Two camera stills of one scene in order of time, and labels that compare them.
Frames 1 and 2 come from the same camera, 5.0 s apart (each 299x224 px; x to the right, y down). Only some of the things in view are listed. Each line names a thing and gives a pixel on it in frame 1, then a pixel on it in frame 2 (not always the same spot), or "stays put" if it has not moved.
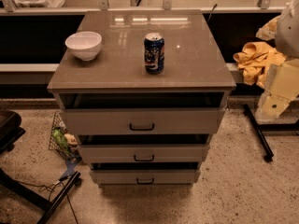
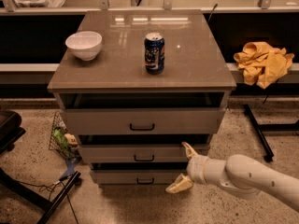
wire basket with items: x=61 y=142 stays put
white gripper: x=289 y=32 → x=197 y=169
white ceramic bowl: x=84 y=44 stays put
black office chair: x=9 y=130 stays put
